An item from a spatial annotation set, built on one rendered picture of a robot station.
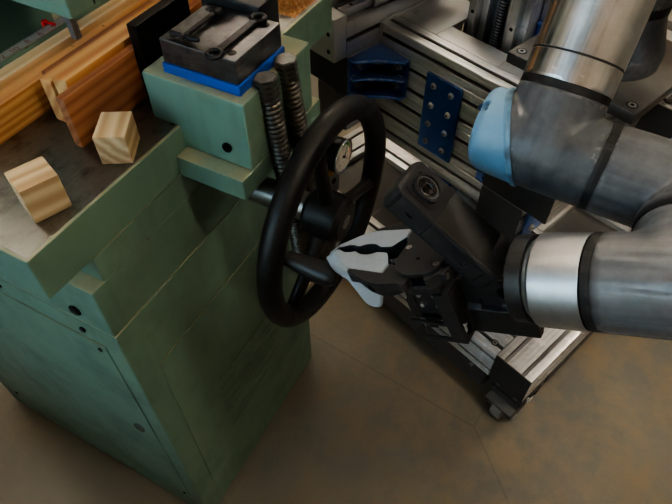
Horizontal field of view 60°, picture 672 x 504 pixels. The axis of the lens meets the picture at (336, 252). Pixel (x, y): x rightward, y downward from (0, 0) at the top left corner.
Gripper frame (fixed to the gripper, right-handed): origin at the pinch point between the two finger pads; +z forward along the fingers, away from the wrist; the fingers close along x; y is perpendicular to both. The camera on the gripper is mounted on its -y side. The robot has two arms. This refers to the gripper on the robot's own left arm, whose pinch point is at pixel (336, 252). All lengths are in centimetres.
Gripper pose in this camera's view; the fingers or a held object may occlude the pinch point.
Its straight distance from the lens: 58.7
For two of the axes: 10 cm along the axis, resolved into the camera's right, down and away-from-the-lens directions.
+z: -7.6, -0.3, 6.5
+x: 5.1, -6.4, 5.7
